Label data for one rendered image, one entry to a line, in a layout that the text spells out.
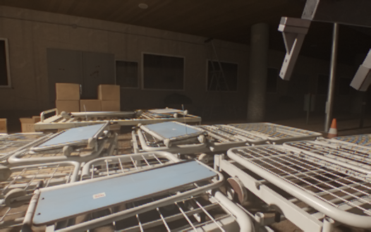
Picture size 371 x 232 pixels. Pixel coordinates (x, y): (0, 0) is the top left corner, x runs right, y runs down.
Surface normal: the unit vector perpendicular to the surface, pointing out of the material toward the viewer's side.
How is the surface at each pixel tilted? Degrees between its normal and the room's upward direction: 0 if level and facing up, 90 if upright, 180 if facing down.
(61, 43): 90
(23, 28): 90
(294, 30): 113
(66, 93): 90
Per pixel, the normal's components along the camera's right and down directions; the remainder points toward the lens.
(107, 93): 0.54, 0.10
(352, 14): -0.20, 0.49
